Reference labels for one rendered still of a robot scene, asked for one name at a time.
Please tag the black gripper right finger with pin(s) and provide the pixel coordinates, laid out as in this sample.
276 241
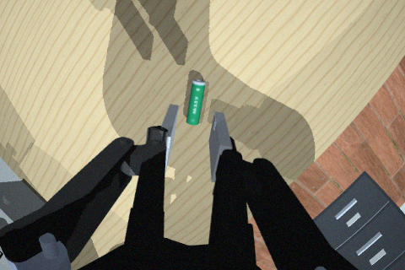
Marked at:
293 239

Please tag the grey drawer front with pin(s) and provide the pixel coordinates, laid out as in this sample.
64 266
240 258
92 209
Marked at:
11 189
4 220

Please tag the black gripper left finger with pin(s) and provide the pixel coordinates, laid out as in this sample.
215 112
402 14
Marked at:
52 237

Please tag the green aa battery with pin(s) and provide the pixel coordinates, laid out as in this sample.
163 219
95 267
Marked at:
195 101

